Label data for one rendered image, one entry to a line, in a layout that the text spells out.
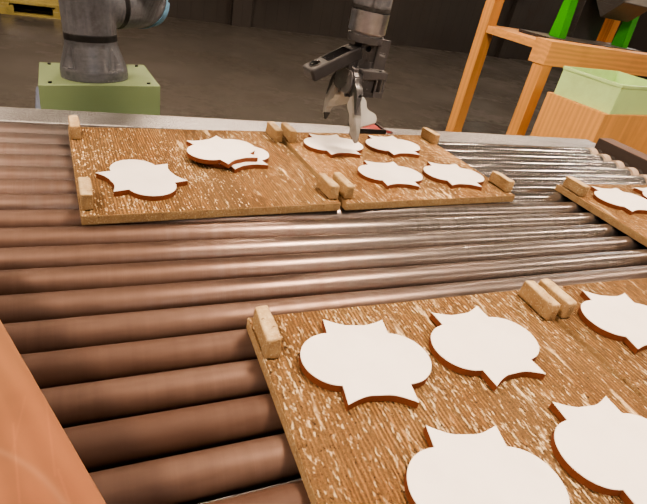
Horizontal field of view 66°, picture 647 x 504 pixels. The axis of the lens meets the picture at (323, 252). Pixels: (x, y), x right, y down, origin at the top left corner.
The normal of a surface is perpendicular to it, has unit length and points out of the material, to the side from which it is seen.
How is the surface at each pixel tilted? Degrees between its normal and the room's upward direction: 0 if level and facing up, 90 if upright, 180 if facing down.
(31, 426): 0
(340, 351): 0
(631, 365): 0
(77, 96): 90
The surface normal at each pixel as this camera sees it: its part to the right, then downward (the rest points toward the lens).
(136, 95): 0.41, 0.54
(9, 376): 0.18, -0.84
